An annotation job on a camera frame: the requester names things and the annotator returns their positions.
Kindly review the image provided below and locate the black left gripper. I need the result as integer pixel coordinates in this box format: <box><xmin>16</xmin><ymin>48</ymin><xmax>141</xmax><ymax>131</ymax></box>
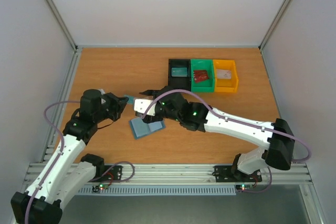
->
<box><xmin>94</xmin><ymin>92</ymin><xmax>129</xmax><ymax>123</ymax></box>

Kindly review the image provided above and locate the teal blue card holder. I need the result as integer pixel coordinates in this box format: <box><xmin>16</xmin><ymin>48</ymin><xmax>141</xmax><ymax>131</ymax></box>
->
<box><xmin>129</xmin><ymin>118</ymin><xmax>165</xmax><ymax>140</ymax></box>

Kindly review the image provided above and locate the red credit card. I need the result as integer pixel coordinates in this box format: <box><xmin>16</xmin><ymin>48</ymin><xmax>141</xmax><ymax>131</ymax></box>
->
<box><xmin>193</xmin><ymin>70</ymin><xmax>209</xmax><ymax>83</ymax></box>

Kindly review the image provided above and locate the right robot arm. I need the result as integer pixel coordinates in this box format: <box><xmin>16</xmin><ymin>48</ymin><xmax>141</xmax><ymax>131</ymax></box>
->
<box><xmin>133</xmin><ymin>86</ymin><xmax>295</xmax><ymax>180</ymax></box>

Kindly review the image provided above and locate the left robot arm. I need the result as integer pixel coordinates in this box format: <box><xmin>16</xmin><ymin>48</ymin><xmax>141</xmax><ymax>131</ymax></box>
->
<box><xmin>10</xmin><ymin>89</ymin><xmax>128</xmax><ymax>223</ymax></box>

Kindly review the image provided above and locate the white card in yellow bin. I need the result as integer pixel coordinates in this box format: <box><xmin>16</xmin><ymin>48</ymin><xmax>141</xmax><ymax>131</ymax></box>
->
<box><xmin>216</xmin><ymin>69</ymin><xmax>232</xmax><ymax>80</ymax></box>

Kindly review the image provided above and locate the black storage bin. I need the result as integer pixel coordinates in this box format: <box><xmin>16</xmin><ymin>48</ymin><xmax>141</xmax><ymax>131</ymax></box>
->
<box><xmin>168</xmin><ymin>59</ymin><xmax>191</xmax><ymax>91</ymax></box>

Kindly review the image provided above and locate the green storage bin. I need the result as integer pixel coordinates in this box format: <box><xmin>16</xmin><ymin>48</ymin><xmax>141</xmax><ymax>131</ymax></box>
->
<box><xmin>191</xmin><ymin>59</ymin><xmax>215</xmax><ymax>93</ymax></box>

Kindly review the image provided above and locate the yellow storage bin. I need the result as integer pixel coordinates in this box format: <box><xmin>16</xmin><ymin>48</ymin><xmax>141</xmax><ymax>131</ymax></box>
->
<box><xmin>213</xmin><ymin>59</ymin><xmax>239</xmax><ymax>93</ymax></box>

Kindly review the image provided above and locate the left small circuit board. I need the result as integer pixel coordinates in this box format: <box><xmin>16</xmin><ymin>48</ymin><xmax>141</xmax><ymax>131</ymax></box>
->
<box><xmin>91</xmin><ymin>184</ymin><xmax>109</xmax><ymax>193</ymax></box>

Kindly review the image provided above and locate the small circuit board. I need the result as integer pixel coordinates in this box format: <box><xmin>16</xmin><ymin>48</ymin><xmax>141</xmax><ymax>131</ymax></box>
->
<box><xmin>236</xmin><ymin>184</ymin><xmax>255</xmax><ymax>192</ymax></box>
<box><xmin>91</xmin><ymin>184</ymin><xmax>109</xmax><ymax>193</ymax></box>

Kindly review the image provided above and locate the right small circuit board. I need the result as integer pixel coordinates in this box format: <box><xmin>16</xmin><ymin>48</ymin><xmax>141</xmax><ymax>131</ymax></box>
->
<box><xmin>236</xmin><ymin>184</ymin><xmax>255</xmax><ymax>192</ymax></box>

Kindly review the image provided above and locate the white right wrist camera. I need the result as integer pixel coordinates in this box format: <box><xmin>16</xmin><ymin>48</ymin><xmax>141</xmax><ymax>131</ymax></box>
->
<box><xmin>133</xmin><ymin>98</ymin><xmax>156</xmax><ymax>116</ymax></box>

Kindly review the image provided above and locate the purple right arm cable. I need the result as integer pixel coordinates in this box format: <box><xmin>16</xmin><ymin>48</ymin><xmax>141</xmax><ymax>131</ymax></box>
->
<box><xmin>141</xmin><ymin>89</ymin><xmax>313</xmax><ymax>193</ymax></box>

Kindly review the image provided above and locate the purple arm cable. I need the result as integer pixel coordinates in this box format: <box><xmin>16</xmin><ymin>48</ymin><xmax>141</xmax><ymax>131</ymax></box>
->
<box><xmin>141</xmin><ymin>89</ymin><xmax>313</xmax><ymax>193</ymax></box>
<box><xmin>26</xmin><ymin>100</ymin><xmax>136</xmax><ymax>224</ymax></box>

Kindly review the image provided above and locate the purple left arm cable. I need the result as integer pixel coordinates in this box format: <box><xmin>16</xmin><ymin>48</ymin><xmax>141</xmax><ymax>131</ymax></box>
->
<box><xmin>26</xmin><ymin>100</ymin><xmax>136</xmax><ymax>224</ymax></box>

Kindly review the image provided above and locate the aluminium front rail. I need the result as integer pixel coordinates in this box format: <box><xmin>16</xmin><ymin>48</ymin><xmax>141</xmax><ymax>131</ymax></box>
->
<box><xmin>25</xmin><ymin>163</ymin><xmax>313</xmax><ymax>185</ymax></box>

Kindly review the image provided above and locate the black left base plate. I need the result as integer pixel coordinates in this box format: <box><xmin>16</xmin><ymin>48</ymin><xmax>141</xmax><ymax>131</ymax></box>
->
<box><xmin>90</xmin><ymin>165</ymin><xmax>123</xmax><ymax>183</ymax></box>

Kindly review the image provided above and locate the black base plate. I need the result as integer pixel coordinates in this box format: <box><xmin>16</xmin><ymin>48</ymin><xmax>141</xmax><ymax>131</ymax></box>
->
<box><xmin>212</xmin><ymin>165</ymin><xmax>262</xmax><ymax>183</ymax></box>
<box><xmin>90</xmin><ymin>165</ymin><xmax>123</xmax><ymax>183</ymax></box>

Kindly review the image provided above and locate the grey slotted cable duct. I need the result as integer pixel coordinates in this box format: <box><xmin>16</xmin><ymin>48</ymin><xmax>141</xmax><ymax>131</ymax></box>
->
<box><xmin>77</xmin><ymin>185</ymin><xmax>236</xmax><ymax>197</ymax></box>

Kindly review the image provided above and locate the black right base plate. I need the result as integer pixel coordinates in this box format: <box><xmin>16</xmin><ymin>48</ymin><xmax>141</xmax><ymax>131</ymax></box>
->
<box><xmin>212</xmin><ymin>165</ymin><xmax>262</xmax><ymax>183</ymax></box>

